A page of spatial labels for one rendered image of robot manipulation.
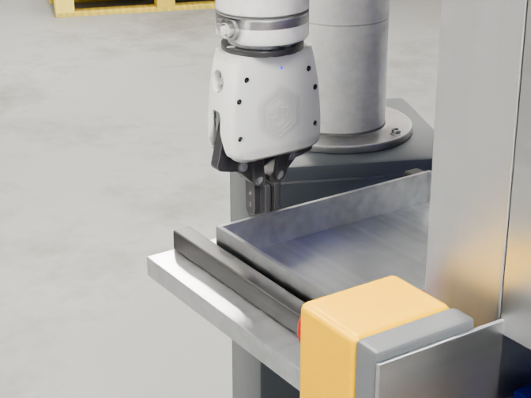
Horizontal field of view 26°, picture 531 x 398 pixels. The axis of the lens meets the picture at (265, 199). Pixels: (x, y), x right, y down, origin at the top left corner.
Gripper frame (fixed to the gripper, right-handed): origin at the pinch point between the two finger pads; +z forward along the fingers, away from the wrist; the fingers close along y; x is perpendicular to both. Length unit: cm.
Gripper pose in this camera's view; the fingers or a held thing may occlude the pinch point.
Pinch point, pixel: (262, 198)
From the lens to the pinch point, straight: 109.8
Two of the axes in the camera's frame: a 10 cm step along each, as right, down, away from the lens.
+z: 0.0, 9.2, 3.8
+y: 8.3, -2.2, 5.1
